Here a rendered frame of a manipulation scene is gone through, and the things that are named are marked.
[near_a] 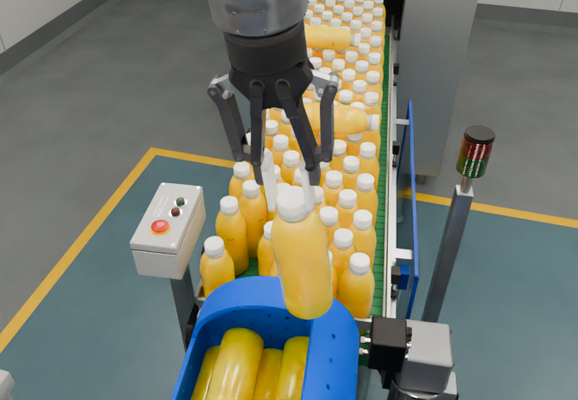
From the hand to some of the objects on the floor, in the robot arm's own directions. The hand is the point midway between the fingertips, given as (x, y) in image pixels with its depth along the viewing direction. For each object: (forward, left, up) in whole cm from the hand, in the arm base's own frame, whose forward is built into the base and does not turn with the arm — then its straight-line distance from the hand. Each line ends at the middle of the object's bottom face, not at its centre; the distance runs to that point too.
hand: (289, 182), depth 63 cm
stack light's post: (+30, +54, -150) cm, 162 cm away
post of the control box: (-35, +33, -150) cm, 158 cm away
